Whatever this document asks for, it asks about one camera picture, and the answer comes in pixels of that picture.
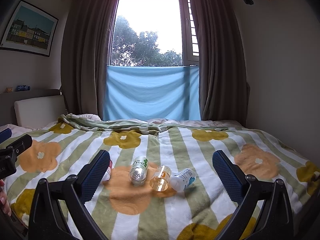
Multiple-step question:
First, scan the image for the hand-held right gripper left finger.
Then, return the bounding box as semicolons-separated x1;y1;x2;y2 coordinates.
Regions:
29;150;111;240

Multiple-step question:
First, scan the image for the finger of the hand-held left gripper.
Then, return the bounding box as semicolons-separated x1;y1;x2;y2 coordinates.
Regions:
0;128;13;144
0;134;33;158

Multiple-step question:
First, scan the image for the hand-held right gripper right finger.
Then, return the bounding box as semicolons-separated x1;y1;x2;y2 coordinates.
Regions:
212;150;294;240

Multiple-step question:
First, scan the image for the clear orange plastic cup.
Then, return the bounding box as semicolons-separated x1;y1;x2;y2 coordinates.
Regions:
149;165;172;192

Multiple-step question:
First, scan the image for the person's left hand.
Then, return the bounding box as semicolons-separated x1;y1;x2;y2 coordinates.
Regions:
0;179;12;217

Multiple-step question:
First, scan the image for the bottle with red label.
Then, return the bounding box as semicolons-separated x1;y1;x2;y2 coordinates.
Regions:
101;158;113;181

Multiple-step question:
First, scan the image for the white padded headboard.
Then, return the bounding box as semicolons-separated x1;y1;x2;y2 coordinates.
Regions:
14;95;68;128

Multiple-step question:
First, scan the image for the clear bottle with green label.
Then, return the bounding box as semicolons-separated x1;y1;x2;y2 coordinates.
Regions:
128;156;148;186

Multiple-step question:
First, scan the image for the white bottle with blue label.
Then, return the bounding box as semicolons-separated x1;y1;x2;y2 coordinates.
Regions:
170;168;196;192

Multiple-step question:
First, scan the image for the grey headboard shelf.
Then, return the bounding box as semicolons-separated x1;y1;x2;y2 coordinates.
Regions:
0;88;62;103

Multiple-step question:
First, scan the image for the floral striped blanket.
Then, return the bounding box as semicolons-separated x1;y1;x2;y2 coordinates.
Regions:
4;114;320;240

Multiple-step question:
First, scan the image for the light blue cloth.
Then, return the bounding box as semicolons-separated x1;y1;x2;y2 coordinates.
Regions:
103;65;202;121

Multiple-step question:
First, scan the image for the framed picture of houses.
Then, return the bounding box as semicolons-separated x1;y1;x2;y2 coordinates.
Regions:
0;0;59;57

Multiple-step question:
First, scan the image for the brown curtain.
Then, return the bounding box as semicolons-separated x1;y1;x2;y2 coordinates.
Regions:
191;0;251;128
61;0;121;119

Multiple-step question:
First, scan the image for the white framed window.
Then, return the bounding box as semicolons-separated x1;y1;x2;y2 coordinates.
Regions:
109;0;200;68

